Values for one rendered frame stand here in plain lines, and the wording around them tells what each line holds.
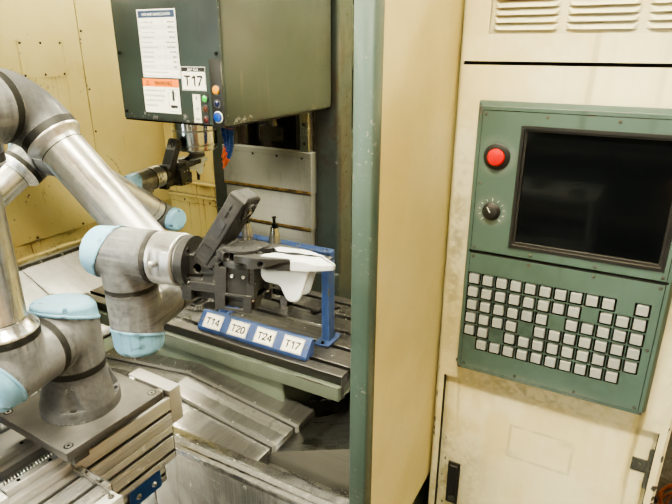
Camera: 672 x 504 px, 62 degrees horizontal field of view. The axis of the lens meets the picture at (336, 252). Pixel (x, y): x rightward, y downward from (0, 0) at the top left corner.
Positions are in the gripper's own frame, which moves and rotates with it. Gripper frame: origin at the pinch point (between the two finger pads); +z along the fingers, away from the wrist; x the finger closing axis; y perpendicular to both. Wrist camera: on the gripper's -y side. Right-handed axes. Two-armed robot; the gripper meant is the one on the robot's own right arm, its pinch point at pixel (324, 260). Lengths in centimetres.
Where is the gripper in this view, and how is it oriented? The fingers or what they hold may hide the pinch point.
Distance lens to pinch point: 71.2
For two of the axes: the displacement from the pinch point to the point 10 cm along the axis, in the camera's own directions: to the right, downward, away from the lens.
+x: -2.9, 2.0, -9.4
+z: 9.6, 1.0, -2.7
